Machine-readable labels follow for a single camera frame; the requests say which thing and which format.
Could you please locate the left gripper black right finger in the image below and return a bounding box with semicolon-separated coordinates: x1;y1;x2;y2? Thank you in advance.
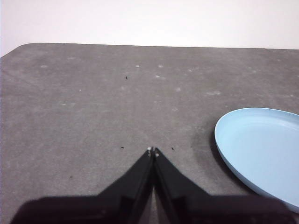
154;147;298;224

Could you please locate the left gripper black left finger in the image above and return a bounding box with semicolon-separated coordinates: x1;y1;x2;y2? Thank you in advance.
10;148;154;224

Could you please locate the blue round plate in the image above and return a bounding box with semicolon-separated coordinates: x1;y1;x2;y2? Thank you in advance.
214;107;299;214

